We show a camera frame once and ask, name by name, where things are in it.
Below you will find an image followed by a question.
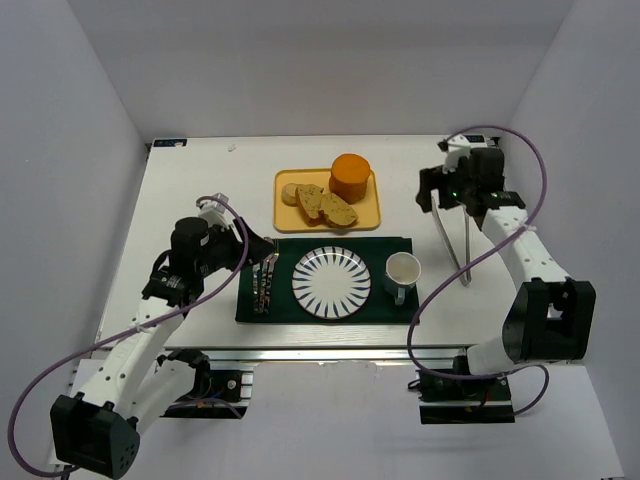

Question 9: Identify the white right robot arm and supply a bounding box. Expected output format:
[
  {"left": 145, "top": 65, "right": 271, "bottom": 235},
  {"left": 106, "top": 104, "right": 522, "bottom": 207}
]
[{"left": 416, "top": 147, "right": 596, "bottom": 377}]

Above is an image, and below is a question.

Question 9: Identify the seeded bread slice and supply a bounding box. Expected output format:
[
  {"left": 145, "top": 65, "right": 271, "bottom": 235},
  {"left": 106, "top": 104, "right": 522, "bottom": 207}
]
[
  {"left": 295, "top": 184, "right": 324, "bottom": 226},
  {"left": 319, "top": 193, "right": 358, "bottom": 228}
]

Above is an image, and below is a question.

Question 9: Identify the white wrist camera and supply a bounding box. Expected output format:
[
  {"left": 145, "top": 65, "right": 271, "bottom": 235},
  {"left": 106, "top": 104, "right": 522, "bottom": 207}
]
[
  {"left": 438, "top": 134, "right": 472, "bottom": 173},
  {"left": 196, "top": 192, "right": 230, "bottom": 230}
]

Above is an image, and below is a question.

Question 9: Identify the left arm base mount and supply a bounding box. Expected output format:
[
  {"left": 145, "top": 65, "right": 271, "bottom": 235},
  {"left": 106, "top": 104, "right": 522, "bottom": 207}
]
[{"left": 155, "top": 349, "right": 250, "bottom": 419}]

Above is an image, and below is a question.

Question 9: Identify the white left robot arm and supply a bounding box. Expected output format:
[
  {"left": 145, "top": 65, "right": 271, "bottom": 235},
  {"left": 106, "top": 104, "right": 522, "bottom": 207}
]
[{"left": 50, "top": 217, "right": 274, "bottom": 479}]

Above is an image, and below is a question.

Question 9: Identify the blue label sticker left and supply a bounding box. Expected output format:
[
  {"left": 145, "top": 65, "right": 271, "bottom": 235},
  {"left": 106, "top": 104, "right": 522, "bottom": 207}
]
[{"left": 153, "top": 139, "right": 187, "bottom": 148}]

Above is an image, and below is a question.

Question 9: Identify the seeded bread slice right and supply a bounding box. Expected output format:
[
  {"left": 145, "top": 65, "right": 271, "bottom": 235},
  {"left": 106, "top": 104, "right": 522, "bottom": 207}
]
[{"left": 319, "top": 193, "right": 358, "bottom": 228}]

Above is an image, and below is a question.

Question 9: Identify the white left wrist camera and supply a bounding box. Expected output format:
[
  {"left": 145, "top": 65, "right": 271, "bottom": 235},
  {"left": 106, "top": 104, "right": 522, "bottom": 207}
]
[{"left": 196, "top": 192, "right": 230, "bottom": 230}]

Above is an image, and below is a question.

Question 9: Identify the dark green placemat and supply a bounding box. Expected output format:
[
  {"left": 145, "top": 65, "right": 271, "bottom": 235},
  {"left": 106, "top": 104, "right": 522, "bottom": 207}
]
[{"left": 235, "top": 237, "right": 419, "bottom": 325}]

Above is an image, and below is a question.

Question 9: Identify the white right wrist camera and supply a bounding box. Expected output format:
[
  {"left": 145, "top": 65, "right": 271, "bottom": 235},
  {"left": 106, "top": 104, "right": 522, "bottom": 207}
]
[{"left": 438, "top": 134, "right": 472, "bottom": 173}]

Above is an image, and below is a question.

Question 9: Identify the seeded bread slice left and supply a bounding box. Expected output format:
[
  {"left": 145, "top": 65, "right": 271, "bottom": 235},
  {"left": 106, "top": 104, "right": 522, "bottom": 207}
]
[{"left": 295, "top": 184, "right": 324, "bottom": 226}]

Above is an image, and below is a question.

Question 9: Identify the yellow tray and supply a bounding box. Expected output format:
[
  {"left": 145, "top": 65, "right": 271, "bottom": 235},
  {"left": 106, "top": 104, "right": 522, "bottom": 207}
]
[{"left": 273, "top": 168, "right": 381, "bottom": 233}]

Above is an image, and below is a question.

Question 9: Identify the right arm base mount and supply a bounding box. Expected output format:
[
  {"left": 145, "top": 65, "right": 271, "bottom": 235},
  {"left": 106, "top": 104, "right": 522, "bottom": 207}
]
[{"left": 407, "top": 354, "right": 515, "bottom": 425}]

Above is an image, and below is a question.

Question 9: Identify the small round bread slice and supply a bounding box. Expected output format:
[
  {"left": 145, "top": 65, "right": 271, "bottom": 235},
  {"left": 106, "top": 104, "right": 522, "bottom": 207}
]
[{"left": 281, "top": 183, "right": 298, "bottom": 207}]

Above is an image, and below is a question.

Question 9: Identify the white blue striped plate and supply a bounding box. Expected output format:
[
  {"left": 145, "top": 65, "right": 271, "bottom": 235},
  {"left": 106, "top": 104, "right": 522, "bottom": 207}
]
[{"left": 291, "top": 246, "right": 372, "bottom": 322}]

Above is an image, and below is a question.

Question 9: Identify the white mug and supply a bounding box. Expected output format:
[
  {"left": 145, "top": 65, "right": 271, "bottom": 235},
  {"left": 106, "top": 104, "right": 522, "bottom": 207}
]
[{"left": 383, "top": 252, "right": 422, "bottom": 306}]

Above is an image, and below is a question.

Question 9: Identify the blue label sticker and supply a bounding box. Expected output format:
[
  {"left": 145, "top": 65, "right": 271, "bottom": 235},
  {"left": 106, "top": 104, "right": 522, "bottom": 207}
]
[
  {"left": 464, "top": 134, "right": 486, "bottom": 144},
  {"left": 153, "top": 139, "right": 187, "bottom": 148}
]

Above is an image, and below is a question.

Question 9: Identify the patterned handle fork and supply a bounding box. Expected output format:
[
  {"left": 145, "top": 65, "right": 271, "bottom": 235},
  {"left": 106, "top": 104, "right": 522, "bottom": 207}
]
[{"left": 252, "top": 259, "right": 268, "bottom": 315}]

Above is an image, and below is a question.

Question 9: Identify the blue label sticker right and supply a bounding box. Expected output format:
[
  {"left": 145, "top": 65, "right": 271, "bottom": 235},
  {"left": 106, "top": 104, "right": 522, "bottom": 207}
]
[{"left": 464, "top": 134, "right": 486, "bottom": 144}]

